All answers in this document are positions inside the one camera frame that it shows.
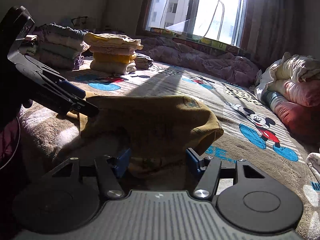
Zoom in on mustard yellow printed child shirt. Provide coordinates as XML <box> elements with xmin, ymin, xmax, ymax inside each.
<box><xmin>59</xmin><ymin>92</ymin><xmax>223</xmax><ymax>178</ymax></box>

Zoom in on maroon sleeved left forearm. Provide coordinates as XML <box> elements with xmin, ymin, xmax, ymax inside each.
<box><xmin>0</xmin><ymin>100</ymin><xmax>33</xmax><ymax>173</ymax></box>

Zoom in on left stack folded clothes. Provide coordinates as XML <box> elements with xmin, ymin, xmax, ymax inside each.
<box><xmin>19</xmin><ymin>23</ymin><xmax>90</xmax><ymax>70</ymax></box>

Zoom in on small grey folded clothes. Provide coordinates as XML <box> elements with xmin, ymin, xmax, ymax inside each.
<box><xmin>135</xmin><ymin>53</ymin><xmax>153</xmax><ymax>69</ymax></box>

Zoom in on folded cream garment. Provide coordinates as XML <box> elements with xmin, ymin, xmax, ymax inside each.
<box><xmin>90</xmin><ymin>60</ymin><xmax>137</xmax><ymax>75</ymax></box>

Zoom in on folded orange knit garment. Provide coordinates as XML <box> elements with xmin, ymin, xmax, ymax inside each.
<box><xmin>93</xmin><ymin>53</ymin><xmax>136</xmax><ymax>64</ymax></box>

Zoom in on folded yellow top garment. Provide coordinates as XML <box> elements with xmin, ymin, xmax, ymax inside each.
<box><xmin>83</xmin><ymin>33</ymin><xmax>143</xmax><ymax>50</ymax></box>

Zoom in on Mickey Mouse plush blanket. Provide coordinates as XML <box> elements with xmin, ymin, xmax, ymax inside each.
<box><xmin>18</xmin><ymin>63</ymin><xmax>319</xmax><ymax>239</ymax></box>

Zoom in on folded pink garment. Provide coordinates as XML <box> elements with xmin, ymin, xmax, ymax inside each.
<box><xmin>89</xmin><ymin>46</ymin><xmax>135</xmax><ymax>55</ymax></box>

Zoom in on purple crumpled quilt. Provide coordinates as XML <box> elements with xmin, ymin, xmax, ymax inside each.
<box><xmin>140</xmin><ymin>36</ymin><xmax>259</xmax><ymax>87</ymax></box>

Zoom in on rolled colourful duvet pile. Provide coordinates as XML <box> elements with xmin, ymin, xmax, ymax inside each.
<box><xmin>254</xmin><ymin>52</ymin><xmax>319</xmax><ymax>143</ymax></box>

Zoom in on dark striped curtain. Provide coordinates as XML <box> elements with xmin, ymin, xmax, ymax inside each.
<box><xmin>241</xmin><ymin>0</ymin><xmax>309</xmax><ymax>66</ymax></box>

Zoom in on window with frame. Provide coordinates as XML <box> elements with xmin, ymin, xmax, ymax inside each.
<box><xmin>137</xmin><ymin>0</ymin><xmax>248</xmax><ymax>47</ymax></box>

